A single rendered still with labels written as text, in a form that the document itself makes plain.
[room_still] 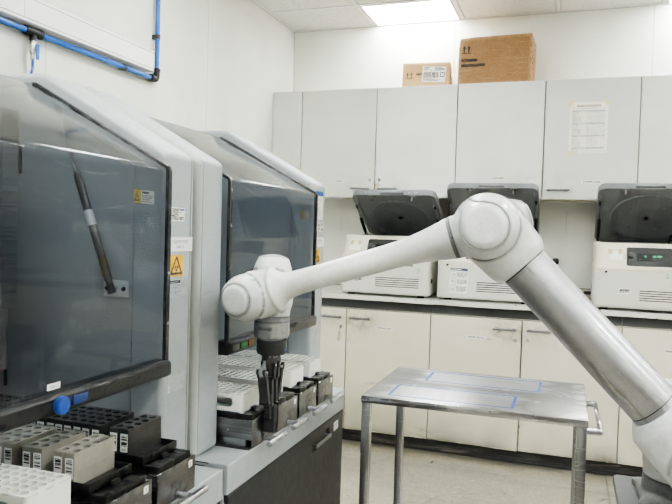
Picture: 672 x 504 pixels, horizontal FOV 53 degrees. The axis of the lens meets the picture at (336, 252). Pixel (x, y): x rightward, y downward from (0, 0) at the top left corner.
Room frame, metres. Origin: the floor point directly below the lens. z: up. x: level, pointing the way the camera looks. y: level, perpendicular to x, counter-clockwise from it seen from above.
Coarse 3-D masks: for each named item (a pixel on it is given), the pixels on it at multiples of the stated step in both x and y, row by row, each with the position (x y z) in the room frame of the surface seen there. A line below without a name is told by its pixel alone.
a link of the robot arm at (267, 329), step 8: (256, 320) 1.66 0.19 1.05; (264, 320) 1.65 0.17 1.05; (272, 320) 1.64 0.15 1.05; (280, 320) 1.65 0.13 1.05; (288, 320) 1.67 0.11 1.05; (256, 328) 1.66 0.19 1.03; (264, 328) 1.65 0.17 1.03; (272, 328) 1.65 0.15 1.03; (280, 328) 1.65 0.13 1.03; (288, 328) 1.68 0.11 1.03; (256, 336) 1.66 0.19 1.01; (264, 336) 1.65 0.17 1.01; (272, 336) 1.65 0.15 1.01; (280, 336) 1.65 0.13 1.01; (288, 336) 1.68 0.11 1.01
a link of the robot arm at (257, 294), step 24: (408, 240) 1.57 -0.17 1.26; (432, 240) 1.54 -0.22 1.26; (336, 264) 1.52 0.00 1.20; (360, 264) 1.54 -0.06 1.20; (384, 264) 1.56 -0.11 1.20; (408, 264) 1.58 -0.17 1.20; (240, 288) 1.45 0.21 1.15; (264, 288) 1.49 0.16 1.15; (288, 288) 1.49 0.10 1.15; (312, 288) 1.51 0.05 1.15; (240, 312) 1.46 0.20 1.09; (264, 312) 1.49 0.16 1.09
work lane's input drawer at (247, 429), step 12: (252, 408) 1.69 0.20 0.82; (228, 420) 1.65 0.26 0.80; (240, 420) 1.64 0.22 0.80; (252, 420) 1.63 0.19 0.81; (216, 432) 1.66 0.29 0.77; (228, 432) 1.65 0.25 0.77; (240, 432) 1.64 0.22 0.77; (252, 432) 1.63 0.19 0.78; (264, 432) 1.70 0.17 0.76; (252, 444) 1.63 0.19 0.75
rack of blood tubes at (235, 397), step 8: (224, 384) 1.76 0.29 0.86; (232, 384) 1.77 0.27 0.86; (240, 384) 1.77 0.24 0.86; (224, 392) 1.68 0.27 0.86; (232, 392) 1.67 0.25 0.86; (240, 392) 1.68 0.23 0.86; (248, 392) 1.69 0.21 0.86; (256, 392) 1.73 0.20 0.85; (224, 400) 1.78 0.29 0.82; (232, 400) 1.67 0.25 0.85; (240, 400) 1.66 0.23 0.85; (248, 400) 1.69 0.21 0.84; (256, 400) 1.73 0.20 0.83; (224, 408) 1.67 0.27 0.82; (232, 408) 1.67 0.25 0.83; (240, 408) 1.66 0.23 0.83; (248, 408) 1.69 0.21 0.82
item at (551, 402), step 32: (384, 384) 2.01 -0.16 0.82; (416, 384) 2.02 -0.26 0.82; (448, 384) 2.03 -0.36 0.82; (480, 384) 2.05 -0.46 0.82; (512, 384) 2.06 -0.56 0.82; (544, 384) 2.07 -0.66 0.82; (576, 384) 2.08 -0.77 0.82; (512, 416) 1.73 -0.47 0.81; (544, 416) 1.71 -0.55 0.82; (576, 416) 1.71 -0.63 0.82; (576, 448) 1.68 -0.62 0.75; (576, 480) 1.68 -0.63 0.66
